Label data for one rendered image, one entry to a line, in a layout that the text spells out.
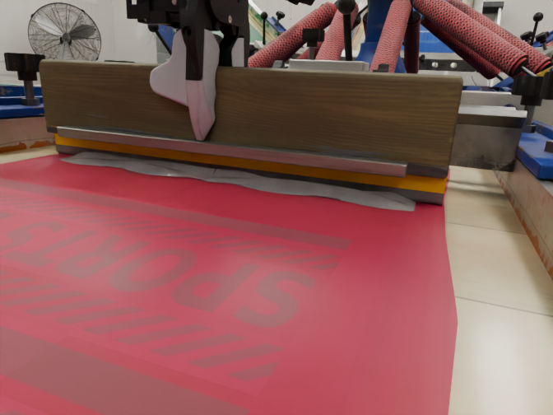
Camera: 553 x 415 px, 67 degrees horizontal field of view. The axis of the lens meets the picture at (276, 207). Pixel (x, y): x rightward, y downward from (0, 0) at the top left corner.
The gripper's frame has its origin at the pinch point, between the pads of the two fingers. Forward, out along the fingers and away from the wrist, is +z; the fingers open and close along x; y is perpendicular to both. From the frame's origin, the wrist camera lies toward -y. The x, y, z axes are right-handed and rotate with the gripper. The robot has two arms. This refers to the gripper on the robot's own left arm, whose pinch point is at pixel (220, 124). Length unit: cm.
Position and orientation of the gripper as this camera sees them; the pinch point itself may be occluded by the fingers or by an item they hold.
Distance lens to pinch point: 40.2
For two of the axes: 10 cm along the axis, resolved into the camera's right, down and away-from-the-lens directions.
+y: -9.3, -1.5, 3.3
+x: -3.6, 2.6, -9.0
